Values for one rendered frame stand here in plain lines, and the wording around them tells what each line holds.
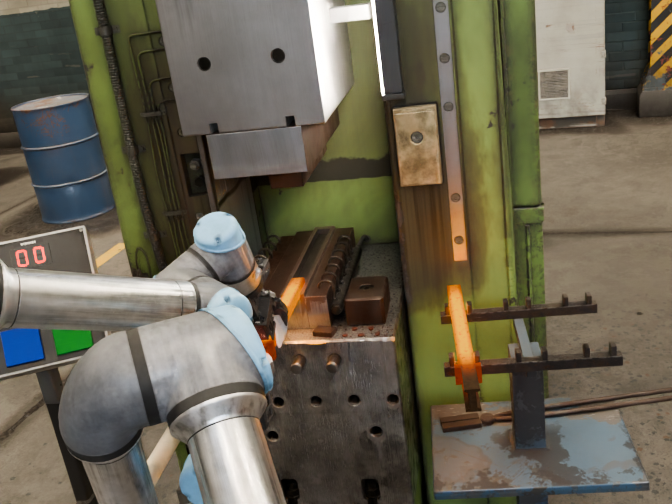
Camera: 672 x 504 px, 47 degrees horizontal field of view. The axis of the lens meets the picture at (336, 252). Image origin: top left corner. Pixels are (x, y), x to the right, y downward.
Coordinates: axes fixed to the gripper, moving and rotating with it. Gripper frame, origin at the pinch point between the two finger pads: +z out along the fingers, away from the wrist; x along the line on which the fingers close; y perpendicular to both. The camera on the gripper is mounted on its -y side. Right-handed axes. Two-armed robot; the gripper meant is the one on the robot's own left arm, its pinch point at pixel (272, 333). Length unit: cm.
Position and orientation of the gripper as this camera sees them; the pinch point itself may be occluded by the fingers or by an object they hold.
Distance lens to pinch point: 154.0
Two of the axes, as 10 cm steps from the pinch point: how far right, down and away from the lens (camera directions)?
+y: -0.7, 7.8, -6.2
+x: 9.8, -0.6, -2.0
